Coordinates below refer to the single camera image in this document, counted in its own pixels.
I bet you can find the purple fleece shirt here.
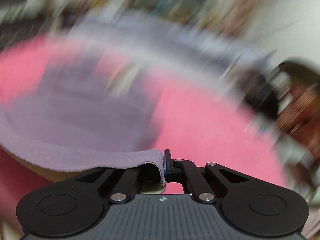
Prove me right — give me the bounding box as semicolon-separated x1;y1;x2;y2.
1;59;166;192

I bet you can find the pink towel blanket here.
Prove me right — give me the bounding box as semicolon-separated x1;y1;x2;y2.
1;36;285;226

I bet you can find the red plaid garment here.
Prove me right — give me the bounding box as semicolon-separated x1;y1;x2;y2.
276;83;319;155

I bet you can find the blue-grey floral duvet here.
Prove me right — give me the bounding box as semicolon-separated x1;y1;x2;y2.
70;7;273;76

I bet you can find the dark bed headboard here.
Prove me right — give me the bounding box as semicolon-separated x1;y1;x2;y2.
278;57;319;86

